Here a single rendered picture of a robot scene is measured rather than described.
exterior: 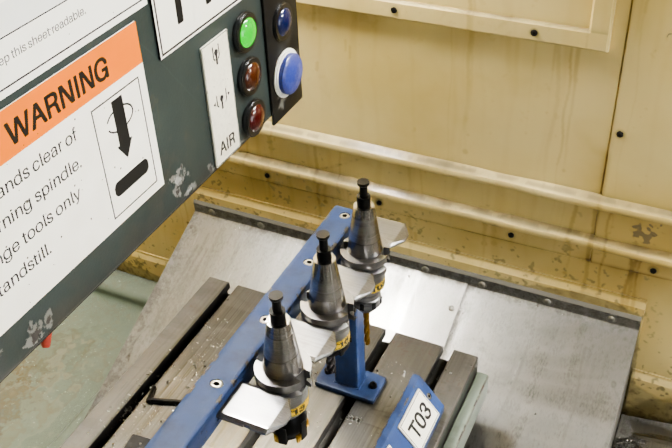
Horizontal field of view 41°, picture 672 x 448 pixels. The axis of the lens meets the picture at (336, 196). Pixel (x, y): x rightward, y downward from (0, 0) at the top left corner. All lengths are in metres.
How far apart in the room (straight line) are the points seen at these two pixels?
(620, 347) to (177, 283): 0.83
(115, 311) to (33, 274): 1.62
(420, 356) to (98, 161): 1.03
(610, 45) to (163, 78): 0.92
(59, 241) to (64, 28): 0.11
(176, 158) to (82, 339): 1.51
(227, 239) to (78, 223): 1.33
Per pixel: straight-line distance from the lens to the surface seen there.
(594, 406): 1.57
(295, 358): 0.97
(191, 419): 0.96
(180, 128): 0.55
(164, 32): 0.52
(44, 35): 0.45
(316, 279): 1.03
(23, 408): 1.94
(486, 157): 1.50
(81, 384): 1.95
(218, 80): 0.58
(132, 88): 0.50
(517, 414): 1.57
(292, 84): 0.65
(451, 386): 1.42
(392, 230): 1.18
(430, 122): 1.50
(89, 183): 0.49
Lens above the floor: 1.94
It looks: 35 degrees down
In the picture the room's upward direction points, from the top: 3 degrees counter-clockwise
